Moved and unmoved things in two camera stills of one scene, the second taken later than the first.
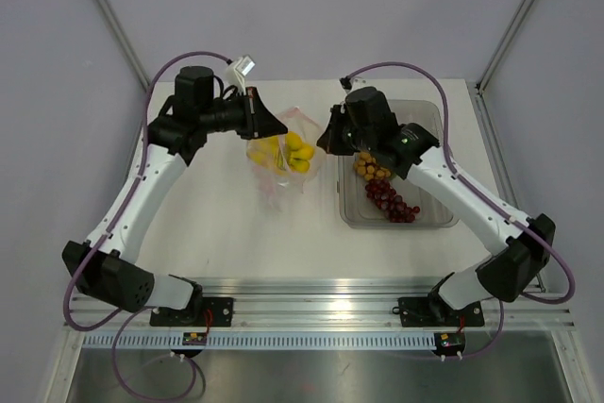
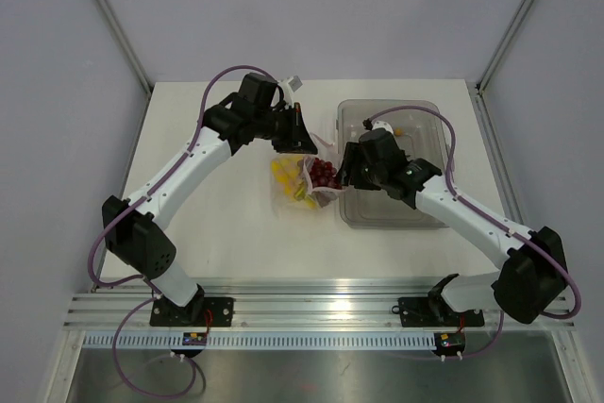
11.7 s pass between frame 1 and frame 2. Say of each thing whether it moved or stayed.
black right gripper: moved
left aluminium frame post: stayed
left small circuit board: stayed
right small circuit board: stayed
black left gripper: moved
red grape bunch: moved
